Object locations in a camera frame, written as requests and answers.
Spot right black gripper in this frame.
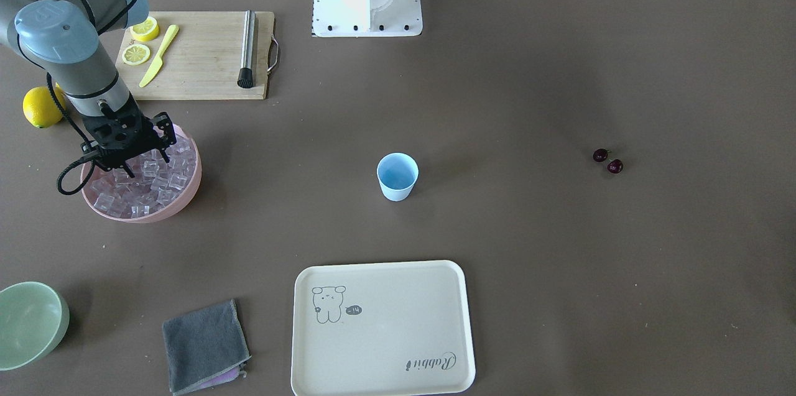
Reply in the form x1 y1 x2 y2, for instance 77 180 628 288
83 101 175 178

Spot clear ice cubes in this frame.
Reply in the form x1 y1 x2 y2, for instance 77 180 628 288
90 135 197 218

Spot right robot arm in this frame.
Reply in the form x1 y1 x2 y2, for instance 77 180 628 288
1 0 176 170

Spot light blue cup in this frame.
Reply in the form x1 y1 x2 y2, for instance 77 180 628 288
376 152 420 201

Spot pink bowl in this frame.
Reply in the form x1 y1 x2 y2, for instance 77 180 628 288
81 124 202 223

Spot lemon slice lower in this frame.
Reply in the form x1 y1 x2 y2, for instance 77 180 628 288
121 43 151 67

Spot wooden cutting board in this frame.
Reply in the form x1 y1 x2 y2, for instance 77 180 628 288
116 11 278 101

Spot lemon half upper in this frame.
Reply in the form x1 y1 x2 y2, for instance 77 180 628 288
129 16 160 42

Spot steel muddler black tip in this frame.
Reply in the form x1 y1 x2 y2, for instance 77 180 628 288
237 10 256 88

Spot yellow plastic knife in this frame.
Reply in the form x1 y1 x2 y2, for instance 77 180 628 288
139 24 180 88

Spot green bowl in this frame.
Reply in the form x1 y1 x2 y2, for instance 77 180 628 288
1 282 70 371

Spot grey folded cloth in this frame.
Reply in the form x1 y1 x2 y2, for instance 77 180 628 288
162 299 251 395

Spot cream rabbit tray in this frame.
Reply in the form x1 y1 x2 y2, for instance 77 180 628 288
291 260 476 395

